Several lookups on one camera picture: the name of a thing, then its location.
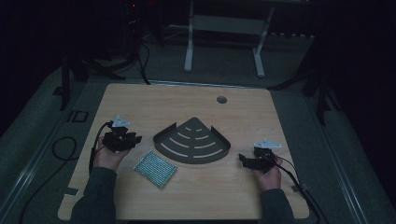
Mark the black tripod stand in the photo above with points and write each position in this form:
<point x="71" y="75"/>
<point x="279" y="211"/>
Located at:
<point x="317" y="84"/>
<point x="74" y="74"/>

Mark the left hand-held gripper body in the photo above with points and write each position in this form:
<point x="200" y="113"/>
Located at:
<point x="116" y="141"/>

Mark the black rectangular floor bracket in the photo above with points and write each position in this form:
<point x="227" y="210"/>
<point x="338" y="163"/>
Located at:
<point x="77" y="116"/>

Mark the green mesh scouring pad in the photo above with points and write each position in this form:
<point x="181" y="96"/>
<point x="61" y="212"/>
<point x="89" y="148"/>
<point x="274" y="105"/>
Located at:
<point x="155" y="168"/>

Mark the person's left hand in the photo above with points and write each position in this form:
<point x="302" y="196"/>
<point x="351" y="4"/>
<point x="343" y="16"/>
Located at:
<point x="107" y="157"/>

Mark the dark grey corner shelf rack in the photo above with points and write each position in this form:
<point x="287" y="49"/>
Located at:
<point x="192" y="143"/>

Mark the person's right hand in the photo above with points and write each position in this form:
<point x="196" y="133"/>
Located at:
<point x="270" y="179"/>

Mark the dark tape piece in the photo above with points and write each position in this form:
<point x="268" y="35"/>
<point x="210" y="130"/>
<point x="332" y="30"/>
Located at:
<point x="71" y="191"/>
<point x="295" y="188"/>

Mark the white metal table frame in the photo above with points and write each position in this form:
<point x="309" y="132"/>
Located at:
<point x="224" y="25"/>

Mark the dark equipment stand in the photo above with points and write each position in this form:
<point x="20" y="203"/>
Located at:
<point x="132" y="28"/>

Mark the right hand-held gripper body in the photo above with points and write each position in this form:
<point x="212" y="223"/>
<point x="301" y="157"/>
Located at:
<point x="263" y="157"/>

